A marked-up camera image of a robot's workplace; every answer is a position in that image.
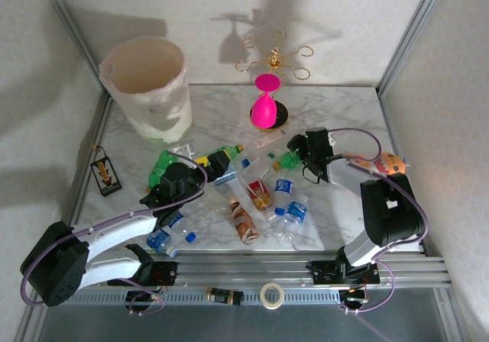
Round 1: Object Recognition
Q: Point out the aluminium mounting rail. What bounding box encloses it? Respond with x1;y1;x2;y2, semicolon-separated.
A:
36;250;452;293

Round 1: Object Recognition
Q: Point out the masking tape roll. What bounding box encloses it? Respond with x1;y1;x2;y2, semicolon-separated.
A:
259;281;286;308

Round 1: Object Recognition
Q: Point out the green plastic bottle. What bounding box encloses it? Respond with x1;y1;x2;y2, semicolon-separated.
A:
146;149;181;191
219;144;246;164
271;150;306;172

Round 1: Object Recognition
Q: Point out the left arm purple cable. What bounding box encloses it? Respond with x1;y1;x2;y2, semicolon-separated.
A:
19;150;209;307

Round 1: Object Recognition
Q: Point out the clear bottle beige label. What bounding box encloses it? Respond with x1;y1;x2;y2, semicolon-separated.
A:
250;129;288;150

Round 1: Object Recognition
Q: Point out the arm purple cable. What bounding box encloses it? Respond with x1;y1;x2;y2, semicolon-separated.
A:
330;127;428;259
19;150;209;307

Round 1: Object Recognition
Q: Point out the gold wire glass rack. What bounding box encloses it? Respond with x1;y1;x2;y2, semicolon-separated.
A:
234;31;316;133

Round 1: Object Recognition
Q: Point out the clear bottle blue label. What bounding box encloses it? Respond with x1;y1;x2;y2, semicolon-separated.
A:
267;194;309;244
273;171;296;218

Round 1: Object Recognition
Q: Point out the aluminium table side rail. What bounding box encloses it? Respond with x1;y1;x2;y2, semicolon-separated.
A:
66;88;115;228
377;88;427;251

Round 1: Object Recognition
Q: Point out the white bag-lined bin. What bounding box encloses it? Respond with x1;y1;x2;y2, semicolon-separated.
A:
98;35;194;145

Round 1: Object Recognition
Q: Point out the clear bottle green-banded cap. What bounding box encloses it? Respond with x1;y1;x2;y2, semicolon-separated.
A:
242;149;283;185

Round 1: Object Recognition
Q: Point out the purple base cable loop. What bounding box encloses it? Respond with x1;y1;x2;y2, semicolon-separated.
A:
128;280;166;317
341;261;395;315

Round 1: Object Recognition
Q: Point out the orange monster plush toy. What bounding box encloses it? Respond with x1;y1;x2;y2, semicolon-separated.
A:
343;150;409;178

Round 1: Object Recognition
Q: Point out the black gold hang tag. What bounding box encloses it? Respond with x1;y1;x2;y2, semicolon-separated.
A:
89;144;124;198

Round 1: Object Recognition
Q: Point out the clear bottle blue cap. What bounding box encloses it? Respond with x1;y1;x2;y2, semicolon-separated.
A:
162;210;198;246
212;157;252;191

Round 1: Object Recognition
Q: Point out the brown label plastic bottle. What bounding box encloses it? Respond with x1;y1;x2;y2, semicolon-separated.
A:
228;198;262;247

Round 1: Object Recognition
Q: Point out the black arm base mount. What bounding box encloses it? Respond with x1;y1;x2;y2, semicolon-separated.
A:
306;260;380;286
108;260;179;286

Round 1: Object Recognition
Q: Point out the pink plastic wine glass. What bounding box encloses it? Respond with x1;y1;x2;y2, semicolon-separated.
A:
249;73;283;131

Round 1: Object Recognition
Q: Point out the black gold cylinder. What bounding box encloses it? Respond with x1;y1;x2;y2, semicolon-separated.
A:
206;286;245;305

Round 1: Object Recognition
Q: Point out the slotted metal strip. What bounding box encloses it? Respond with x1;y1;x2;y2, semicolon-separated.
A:
64;288;345;305

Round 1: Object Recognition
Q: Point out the red white snack packet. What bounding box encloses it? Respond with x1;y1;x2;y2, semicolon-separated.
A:
245;179;277;212

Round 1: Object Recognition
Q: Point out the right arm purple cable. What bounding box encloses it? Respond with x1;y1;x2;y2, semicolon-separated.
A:
330;127;428;259

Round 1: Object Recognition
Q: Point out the crushed clear plastic bottle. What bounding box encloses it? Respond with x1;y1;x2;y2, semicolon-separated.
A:
198;189;235;224

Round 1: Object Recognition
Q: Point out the aluminium frame post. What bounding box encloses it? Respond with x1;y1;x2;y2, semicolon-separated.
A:
34;0;108;91
376;0;450;98

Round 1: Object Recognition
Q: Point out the small controller board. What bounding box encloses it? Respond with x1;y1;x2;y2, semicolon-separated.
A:
125;289;169;305
338;288;368;306

